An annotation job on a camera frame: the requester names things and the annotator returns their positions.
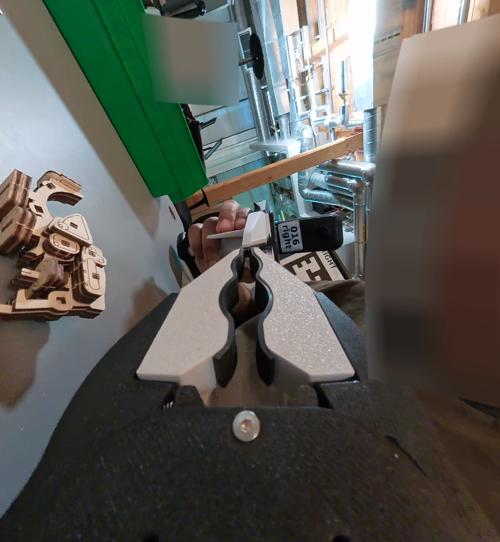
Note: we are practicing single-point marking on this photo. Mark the silver ventilation ducts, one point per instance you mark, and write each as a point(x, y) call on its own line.
point(339, 182)

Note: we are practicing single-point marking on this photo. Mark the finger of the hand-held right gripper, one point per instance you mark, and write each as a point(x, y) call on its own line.
point(229, 235)
point(258, 228)

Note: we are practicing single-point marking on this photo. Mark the person's right hand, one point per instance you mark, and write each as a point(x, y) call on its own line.
point(205, 250)

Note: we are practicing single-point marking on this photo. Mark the black disc on pole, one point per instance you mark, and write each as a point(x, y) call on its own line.
point(256, 55)

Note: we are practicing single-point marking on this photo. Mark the person's olive shirt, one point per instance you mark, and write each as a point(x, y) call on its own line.
point(466, 465)

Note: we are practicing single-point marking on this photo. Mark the wooden railing beam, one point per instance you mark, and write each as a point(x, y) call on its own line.
point(284, 165)

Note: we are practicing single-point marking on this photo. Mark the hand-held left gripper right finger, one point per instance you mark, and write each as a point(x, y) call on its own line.
point(305, 334)

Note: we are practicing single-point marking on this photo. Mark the green plastic bin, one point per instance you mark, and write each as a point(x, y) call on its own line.
point(118, 84)

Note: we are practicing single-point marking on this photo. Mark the wooden model assembly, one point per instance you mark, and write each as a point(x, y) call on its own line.
point(63, 271)

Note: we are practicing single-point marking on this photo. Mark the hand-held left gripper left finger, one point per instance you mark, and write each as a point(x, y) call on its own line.
point(190, 330)

